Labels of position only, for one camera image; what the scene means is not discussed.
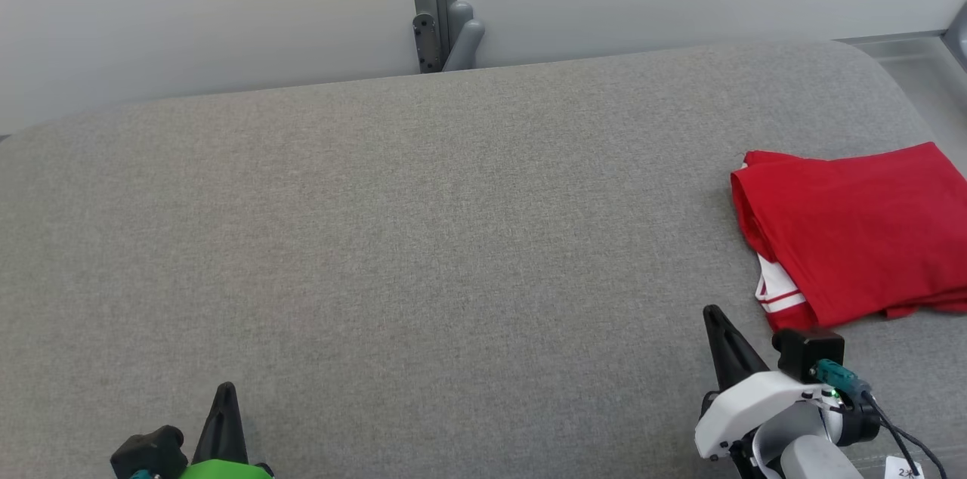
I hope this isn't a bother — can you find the grey fabric sofa cushion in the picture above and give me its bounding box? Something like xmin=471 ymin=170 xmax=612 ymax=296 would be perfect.
xmin=0 ymin=39 xmax=967 ymax=479

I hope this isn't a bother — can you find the red white basketball jersey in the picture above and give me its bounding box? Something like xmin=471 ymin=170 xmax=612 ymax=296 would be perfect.
xmin=729 ymin=141 xmax=967 ymax=333

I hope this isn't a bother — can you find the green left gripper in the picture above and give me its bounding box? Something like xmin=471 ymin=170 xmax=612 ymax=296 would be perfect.
xmin=177 ymin=382 xmax=276 ymax=479

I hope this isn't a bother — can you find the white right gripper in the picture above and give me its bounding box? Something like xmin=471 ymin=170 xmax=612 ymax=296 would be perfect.
xmin=694 ymin=304 xmax=845 ymax=462

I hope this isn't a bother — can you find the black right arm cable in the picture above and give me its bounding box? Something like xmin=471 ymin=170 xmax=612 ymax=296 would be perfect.
xmin=813 ymin=359 xmax=950 ymax=479

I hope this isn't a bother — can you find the white paper label tag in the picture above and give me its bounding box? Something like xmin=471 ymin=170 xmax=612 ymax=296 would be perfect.
xmin=883 ymin=456 xmax=927 ymax=479

